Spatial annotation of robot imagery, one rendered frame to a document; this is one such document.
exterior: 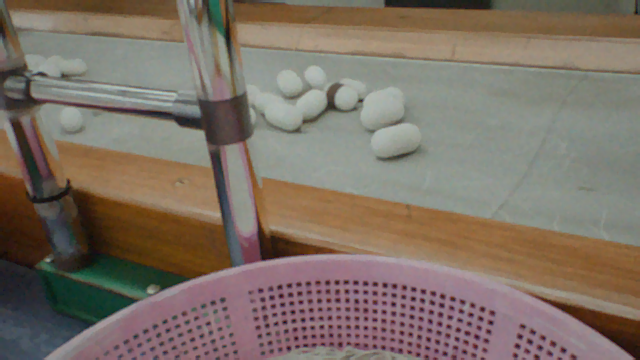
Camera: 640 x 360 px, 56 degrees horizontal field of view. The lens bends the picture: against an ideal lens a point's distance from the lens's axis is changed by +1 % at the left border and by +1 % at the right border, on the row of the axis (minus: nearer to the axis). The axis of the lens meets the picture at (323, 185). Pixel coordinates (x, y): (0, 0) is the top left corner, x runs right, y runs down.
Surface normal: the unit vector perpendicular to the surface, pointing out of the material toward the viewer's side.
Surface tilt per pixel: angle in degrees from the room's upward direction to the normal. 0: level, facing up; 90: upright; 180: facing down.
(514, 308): 75
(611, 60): 45
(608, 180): 0
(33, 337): 0
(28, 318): 0
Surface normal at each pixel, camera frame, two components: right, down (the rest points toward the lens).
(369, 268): -0.24, 0.25
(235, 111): 0.58, 0.36
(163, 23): -0.39, -0.28
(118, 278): -0.09, -0.87
